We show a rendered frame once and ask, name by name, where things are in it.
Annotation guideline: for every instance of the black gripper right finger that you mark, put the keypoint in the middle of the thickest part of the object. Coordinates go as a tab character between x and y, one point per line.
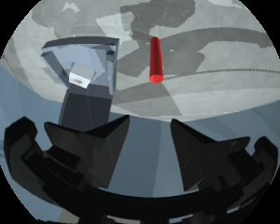
200	155

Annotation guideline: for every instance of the red peg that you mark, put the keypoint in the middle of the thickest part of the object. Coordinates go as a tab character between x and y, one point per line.
155	72

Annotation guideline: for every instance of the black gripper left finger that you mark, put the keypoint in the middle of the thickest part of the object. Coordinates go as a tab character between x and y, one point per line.
99	148

